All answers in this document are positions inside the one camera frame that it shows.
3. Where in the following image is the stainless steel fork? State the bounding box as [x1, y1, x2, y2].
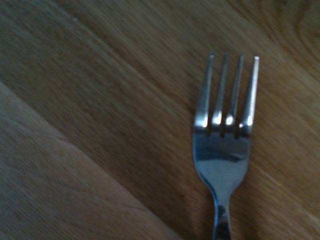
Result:
[192, 51, 260, 240]

